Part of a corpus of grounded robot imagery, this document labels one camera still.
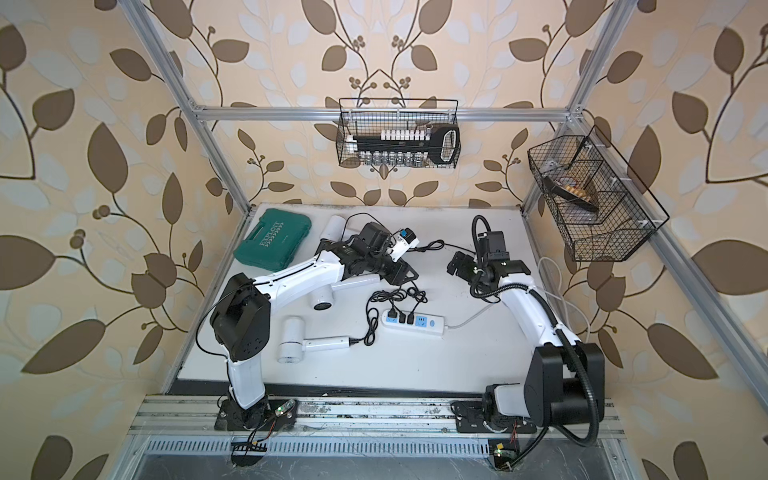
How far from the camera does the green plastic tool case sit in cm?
104

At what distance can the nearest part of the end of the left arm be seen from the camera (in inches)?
26.9

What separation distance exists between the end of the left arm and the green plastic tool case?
434 millimetres
